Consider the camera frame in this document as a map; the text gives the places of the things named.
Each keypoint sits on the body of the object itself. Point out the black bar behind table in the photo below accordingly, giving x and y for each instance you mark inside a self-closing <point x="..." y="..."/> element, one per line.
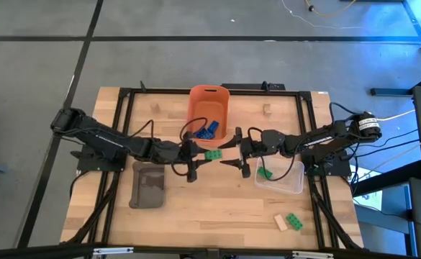
<point x="246" y="86"/>

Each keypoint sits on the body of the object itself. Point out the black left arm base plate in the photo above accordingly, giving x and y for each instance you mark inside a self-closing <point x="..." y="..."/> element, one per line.
<point x="88" y="163"/>

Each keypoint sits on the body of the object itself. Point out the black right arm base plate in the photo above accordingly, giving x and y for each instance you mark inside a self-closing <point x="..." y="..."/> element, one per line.
<point x="336" y="169"/>

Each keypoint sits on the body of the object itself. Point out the clear plastic bin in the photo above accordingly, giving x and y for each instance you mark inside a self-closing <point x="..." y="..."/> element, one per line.
<point x="289" y="183"/>

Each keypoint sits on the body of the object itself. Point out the plain wooden block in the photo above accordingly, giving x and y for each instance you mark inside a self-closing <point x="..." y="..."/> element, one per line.
<point x="156" y="108"/>
<point x="280" y="222"/>
<point x="266" y="109"/>

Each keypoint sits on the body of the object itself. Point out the black floor rail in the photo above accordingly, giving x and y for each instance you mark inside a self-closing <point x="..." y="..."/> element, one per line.
<point x="390" y="91"/>

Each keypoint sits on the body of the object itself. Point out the orange plastic bin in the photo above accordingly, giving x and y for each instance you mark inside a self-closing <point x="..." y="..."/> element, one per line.
<point x="208" y="108"/>

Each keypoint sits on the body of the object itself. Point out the white paper sheet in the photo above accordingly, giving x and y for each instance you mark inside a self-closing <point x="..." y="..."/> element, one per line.
<point x="372" y="201"/>

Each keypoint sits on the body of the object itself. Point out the smoky grey plastic bin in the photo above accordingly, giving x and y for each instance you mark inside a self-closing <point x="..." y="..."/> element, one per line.
<point x="147" y="187"/>

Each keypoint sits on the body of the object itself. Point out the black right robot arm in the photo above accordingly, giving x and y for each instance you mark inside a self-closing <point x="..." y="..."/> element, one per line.
<point x="325" y="140"/>

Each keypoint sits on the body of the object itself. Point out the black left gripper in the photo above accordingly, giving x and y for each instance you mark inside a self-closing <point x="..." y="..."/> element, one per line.
<point x="191" y="172"/>

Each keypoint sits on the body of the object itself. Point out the black aluminium table frame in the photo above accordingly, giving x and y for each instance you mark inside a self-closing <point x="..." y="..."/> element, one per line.
<point x="159" y="92"/>

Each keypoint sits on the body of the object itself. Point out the green toy brick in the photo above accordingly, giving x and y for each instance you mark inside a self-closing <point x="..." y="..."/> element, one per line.
<point x="213" y="154"/>
<point x="294" y="221"/>
<point x="265" y="173"/>

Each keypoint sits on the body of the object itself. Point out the black crossbeam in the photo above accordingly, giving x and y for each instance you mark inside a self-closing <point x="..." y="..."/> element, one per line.
<point x="34" y="252"/>

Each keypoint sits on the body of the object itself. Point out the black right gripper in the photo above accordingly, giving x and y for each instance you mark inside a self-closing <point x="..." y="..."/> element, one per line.
<point x="253" y="149"/>

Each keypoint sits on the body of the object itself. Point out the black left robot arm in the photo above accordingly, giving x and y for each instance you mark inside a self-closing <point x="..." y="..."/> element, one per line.
<point x="102" y="138"/>

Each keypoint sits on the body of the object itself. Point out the blue toy brick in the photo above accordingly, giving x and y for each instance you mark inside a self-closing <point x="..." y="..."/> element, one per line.
<point x="213" y="126"/>
<point x="203" y="135"/>

